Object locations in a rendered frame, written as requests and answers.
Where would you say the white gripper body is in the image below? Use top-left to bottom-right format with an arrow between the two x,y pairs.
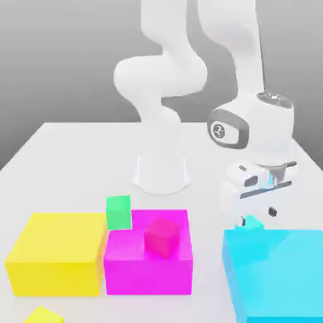
218,178 -> 294,225

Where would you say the small cyan cube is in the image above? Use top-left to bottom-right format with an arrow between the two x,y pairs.
245,214 -> 265,231

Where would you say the small red cube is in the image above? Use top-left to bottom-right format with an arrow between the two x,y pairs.
144,217 -> 180,260

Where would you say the small green cube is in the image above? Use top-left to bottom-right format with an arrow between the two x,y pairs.
105,194 -> 133,231

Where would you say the small yellow cube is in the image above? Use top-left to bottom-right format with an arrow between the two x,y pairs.
22,305 -> 66,323

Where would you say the large cyan box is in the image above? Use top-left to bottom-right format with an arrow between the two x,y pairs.
221,228 -> 323,323

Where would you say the large magenta box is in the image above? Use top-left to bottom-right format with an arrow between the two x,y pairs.
103,209 -> 194,297

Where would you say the large yellow box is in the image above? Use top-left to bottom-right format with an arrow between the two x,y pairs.
4,212 -> 110,298

